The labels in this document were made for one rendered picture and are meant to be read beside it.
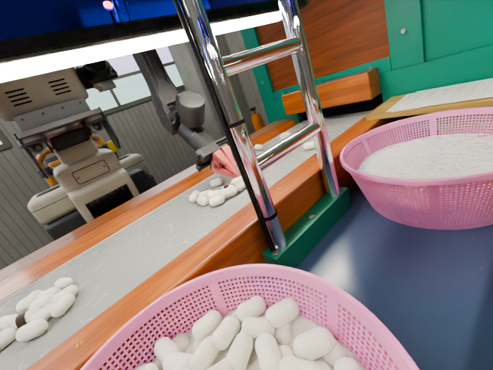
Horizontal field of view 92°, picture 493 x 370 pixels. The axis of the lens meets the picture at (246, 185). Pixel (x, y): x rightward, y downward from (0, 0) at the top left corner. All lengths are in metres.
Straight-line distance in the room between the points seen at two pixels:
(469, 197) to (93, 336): 0.44
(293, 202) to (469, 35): 0.52
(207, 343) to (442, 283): 0.26
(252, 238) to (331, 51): 0.65
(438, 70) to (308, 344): 0.66
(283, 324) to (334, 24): 0.76
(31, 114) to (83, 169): 0.24
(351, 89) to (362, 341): 0.64
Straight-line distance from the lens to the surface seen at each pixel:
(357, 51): 0.81
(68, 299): 0.46
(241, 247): 0.34
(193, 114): 0.57
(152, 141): 3.64
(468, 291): 0.35
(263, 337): 0.24
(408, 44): 0.76
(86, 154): 1.15
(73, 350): 0.33
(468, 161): 0.46
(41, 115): 1.11
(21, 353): 0.46
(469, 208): 0.39
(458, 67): 0.74
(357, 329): 0.22
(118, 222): 0.65
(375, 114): 0.64
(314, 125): 0.39
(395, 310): 0.33
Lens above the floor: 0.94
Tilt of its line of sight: 21 degrees down
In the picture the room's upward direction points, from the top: 21 degrees counter-clockwise
